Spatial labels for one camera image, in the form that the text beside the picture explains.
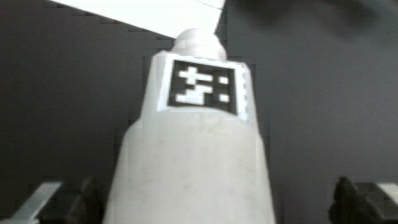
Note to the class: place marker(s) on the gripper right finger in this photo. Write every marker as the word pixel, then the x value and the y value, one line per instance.
pixel 364 203

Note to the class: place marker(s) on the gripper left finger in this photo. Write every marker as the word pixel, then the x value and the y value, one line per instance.
pixel 62 204

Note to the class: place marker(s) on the white cylindrical table leg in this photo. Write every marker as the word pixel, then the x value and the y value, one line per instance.
pixel 190 176

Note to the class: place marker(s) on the white marker sheet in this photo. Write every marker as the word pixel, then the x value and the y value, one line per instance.
pixel 161 16

